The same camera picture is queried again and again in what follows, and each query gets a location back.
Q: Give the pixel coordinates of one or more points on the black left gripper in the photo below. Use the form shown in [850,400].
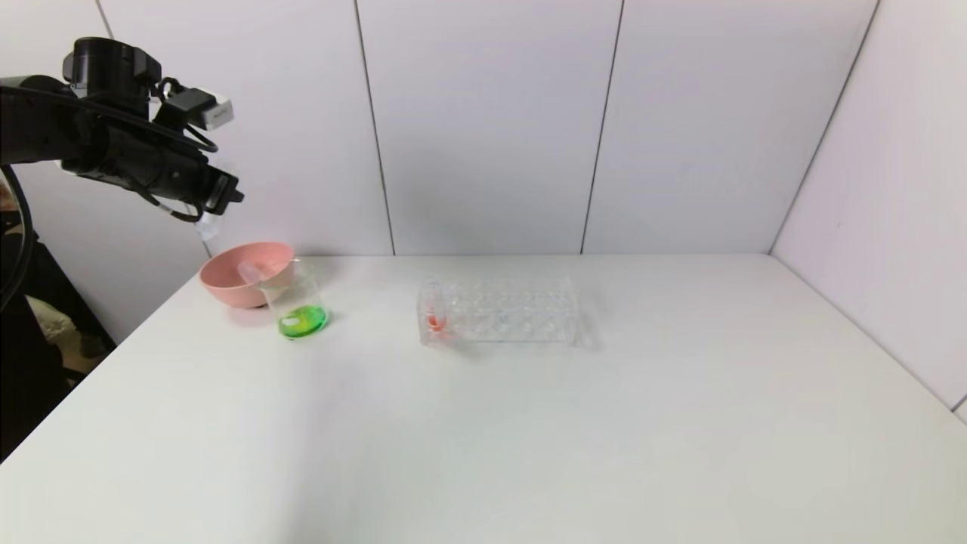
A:
[220,192]

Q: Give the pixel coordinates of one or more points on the test tube with blue pigment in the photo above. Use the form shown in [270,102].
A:
[207,227]

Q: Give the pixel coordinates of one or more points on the test tube with yellow pigment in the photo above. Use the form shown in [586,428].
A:
[251,272]

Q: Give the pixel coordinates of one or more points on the clear glass beaker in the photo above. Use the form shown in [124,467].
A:
[302,321]

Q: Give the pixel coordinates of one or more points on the test tube with red pigment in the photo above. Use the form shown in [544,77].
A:
[436,321]

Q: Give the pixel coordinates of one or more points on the clear acrylic test tube rack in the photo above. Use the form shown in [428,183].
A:
[506,317]

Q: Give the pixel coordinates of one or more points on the pink plastic bowl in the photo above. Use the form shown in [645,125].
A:
[230,285]

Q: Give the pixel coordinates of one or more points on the beige crumpled cloth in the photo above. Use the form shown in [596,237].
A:
[53,329]

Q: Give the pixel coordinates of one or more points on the black background furniture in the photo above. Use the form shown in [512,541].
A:
[23,393]

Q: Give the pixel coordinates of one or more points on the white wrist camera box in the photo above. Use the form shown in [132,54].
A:
[208,107]

